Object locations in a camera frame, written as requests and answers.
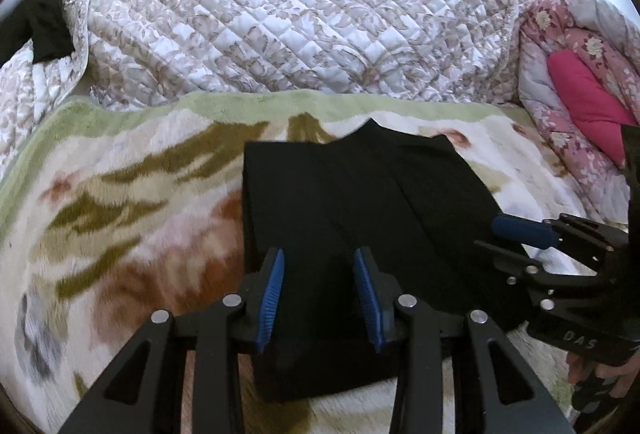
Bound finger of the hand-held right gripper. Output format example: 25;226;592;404
472;239;601;295
491;213;628;260

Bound pink floral comforter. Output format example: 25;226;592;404
515;0;640;227

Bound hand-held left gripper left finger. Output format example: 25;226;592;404
57;247;286;434

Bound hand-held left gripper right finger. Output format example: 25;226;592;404
352;247;576;434

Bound black pants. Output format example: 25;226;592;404
241;119;538;404

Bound person's right hand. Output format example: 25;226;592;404
567;350;640;401

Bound floral cream fleece blanket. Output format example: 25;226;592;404
0;89;606;434

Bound beige quilted bedspread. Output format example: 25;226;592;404
0;0;576;180

